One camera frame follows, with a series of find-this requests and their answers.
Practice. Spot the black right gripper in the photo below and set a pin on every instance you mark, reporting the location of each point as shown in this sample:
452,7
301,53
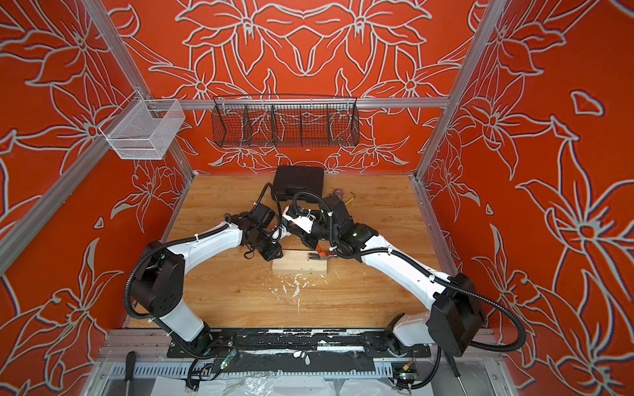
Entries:
321,242

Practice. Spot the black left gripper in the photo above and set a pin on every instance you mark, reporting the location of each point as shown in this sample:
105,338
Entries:
273,253

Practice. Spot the claw hammer red black handle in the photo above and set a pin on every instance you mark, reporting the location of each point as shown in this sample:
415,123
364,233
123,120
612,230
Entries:
321,254

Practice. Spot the light wooden block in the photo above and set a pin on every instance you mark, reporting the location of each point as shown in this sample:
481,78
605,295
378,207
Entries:
299,262

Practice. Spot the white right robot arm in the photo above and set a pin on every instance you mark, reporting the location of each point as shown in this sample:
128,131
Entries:
455,310

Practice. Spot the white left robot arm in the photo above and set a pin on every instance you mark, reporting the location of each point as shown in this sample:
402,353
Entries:
155,287

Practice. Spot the yellow hex key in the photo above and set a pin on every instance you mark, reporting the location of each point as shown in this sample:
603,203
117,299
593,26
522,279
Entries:
350,199

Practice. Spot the black plastic tool case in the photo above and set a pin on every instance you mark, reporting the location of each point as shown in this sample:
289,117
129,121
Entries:
289,180

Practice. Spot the white mesh basket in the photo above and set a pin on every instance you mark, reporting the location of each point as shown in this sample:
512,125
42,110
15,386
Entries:
143,129

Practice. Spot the aluminium back crossbar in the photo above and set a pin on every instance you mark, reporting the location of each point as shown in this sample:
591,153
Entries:
363,103

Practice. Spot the black screwdriver right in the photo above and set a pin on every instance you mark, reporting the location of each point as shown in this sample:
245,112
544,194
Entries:
454,367

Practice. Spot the black screwdriver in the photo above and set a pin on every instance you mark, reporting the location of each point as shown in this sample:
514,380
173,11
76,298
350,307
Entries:
454,367
130,361

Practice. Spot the black screwdriver left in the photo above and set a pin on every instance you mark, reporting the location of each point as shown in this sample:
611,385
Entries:
130,361

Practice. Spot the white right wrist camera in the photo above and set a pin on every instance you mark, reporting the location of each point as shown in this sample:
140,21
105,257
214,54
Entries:
297,223

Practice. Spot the black wire basket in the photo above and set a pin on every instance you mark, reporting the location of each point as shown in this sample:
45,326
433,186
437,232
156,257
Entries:
297,126

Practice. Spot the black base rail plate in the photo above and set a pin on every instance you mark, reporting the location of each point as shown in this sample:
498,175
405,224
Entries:
330,352

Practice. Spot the aluminium frame post left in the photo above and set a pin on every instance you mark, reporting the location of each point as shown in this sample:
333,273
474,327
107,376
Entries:
127,65

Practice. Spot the aluminium frame post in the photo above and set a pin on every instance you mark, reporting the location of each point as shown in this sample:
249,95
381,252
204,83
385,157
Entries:
127,65
476,50

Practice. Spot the aluminium left side rail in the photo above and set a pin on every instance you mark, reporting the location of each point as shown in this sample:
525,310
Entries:
27,228

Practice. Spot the aluminium frame post right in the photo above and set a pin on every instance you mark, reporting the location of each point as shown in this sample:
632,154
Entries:
476,50

